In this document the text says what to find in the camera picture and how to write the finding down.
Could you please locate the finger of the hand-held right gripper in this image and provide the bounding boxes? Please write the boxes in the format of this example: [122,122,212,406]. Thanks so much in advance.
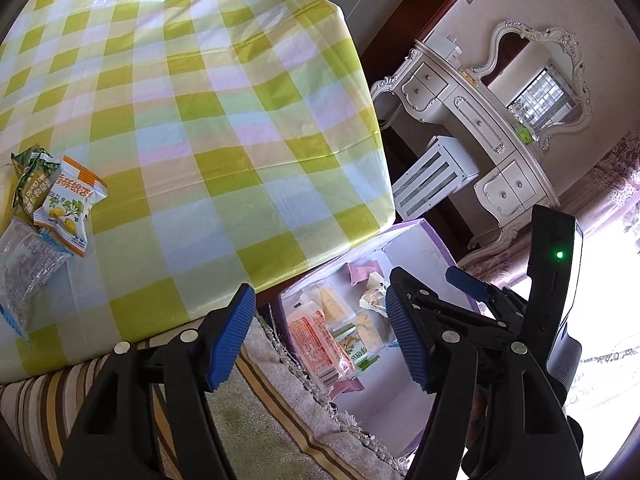
[389,266,524,349]
[445,265,529,321]

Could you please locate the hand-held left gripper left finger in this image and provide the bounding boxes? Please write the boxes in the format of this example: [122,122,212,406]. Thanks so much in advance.
[56,283,258,480]

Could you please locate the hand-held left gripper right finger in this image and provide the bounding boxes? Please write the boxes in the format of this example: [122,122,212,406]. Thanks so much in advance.
[384,286,587,480]

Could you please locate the clear cracker packet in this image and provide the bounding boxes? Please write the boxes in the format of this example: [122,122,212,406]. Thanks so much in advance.
[355,305,397,352]

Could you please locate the small green white snack packet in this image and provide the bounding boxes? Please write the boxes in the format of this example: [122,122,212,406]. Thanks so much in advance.
[332,325,382,374]

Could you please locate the pink snack packet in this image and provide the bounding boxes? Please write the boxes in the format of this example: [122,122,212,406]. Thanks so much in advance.
[347,262,382,287]
[330,379,367,402]

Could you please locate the yellow wedge snack packet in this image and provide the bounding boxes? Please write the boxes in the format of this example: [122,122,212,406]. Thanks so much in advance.
[317,285,359,327]

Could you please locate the white packet red label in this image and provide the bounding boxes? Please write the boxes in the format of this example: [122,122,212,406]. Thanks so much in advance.
[287,307,352,392]

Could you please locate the purple cardboard box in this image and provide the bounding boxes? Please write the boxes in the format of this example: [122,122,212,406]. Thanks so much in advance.
[276,217,485,477]

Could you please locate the clear silver snack packet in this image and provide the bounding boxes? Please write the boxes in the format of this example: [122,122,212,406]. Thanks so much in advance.
[0,217,76,342]

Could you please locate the striped fringed blanket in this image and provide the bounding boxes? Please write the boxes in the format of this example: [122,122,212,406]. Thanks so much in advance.
[0,310,417,480]

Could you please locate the white slatted stool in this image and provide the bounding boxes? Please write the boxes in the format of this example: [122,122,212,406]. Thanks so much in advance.
[392,135,484,224]

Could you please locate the ornate white dressing table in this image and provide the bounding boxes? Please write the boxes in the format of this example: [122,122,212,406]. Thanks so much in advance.
[370,40,564,267]

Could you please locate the ornate white mirror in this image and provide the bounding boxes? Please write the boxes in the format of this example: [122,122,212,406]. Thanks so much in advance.
[467,20,597,154]

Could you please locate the orange white lemon snack packet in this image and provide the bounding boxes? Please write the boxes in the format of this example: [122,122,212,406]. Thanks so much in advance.
[32,155,109,259]

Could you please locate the green checkered tablecloth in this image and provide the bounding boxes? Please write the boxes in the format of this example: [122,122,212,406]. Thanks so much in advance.
[0,0,397,387]

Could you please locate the dark green labelled snack packet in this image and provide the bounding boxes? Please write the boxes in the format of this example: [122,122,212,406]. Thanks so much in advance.
[17,161,62,222]

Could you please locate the green leaf-print snack packet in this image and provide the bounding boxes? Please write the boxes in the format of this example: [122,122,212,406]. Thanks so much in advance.
[10,144,52,181]

